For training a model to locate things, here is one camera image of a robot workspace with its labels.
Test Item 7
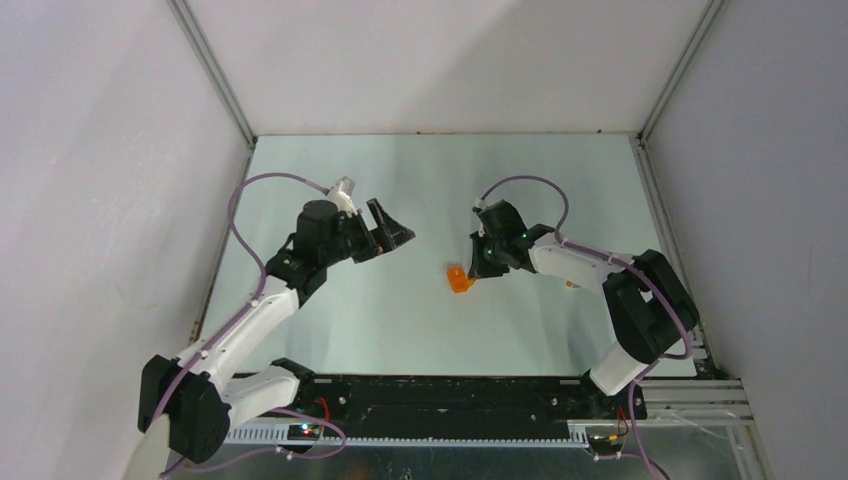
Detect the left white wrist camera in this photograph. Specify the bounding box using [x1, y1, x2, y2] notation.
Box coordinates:
[326, 176, 359, 217]

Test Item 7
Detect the orange pill organizer box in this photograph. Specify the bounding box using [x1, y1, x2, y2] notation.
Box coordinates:
[446, 265, 475, 294]

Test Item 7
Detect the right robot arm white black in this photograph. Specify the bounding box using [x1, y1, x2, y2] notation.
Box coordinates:
[468, 200, 700, 418]

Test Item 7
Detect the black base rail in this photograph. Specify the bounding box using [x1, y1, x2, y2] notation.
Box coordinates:
[274, 358, 647, 442]

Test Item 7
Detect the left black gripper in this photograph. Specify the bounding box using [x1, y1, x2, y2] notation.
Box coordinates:
[320, 199, 414, 267]

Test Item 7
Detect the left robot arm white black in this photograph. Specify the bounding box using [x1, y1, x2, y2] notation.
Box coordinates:
[137, 199, 416, 463]

